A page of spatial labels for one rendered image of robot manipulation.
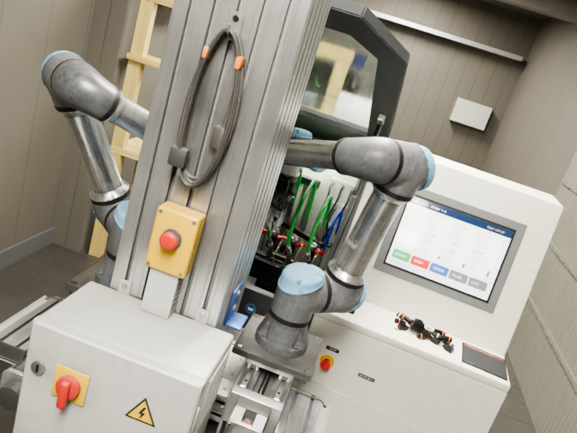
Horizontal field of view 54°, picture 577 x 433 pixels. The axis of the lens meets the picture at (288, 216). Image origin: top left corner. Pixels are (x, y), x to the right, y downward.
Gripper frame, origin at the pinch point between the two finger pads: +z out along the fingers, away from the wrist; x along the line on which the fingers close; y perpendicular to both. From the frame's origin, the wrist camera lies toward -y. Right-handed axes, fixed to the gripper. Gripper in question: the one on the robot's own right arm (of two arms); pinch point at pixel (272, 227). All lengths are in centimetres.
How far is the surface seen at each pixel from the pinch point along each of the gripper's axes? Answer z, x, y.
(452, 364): 24, 73, -3
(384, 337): 24, 49, -3
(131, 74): -8, -147, -153
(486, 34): -136, 71, -698
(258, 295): 27.2, 1.9, -3.0
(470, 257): -6, 69, -32
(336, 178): -11, 9, -56
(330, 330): 29.4, 30.3, -3.0
